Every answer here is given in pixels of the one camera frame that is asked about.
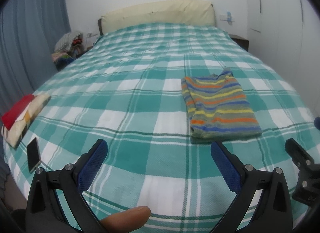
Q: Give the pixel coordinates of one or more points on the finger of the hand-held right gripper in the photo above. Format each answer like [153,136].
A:
[297,151]
[317,124]

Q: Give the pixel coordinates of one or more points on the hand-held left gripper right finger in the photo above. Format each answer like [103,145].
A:
[226,165]

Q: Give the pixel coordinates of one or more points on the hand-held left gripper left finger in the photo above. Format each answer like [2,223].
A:
[93,162]

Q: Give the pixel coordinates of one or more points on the striped knit sweater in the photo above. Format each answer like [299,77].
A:
[220,112]

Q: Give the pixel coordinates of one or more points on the pile of clothes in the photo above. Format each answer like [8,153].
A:
[67,47]

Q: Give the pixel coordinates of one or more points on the person's left hand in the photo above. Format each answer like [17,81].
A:
[125,219]

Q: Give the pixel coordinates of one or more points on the smartphone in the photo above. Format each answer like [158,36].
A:
[33,155]

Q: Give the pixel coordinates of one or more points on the beige patterned folded cloth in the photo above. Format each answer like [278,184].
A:
[27,122]

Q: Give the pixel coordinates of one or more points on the bed with green checked sheet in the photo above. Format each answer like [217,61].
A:
[137,85]

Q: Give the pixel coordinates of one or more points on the red folded cloth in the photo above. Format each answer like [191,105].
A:
[17,110]

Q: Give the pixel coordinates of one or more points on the white wardrobe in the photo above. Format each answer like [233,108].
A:
[282,35]

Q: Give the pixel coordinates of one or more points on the dark wooden nightstand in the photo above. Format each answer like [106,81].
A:
[240,41]

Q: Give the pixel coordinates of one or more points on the blue curtain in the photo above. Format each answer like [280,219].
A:
[30,37]

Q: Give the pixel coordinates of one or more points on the cream padded headboard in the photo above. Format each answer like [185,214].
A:
[157,14]

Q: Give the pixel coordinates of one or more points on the white wall socket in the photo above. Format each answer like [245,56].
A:
[91,34]

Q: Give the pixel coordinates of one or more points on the wall socket with blue plug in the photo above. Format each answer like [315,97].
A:
[228,18]

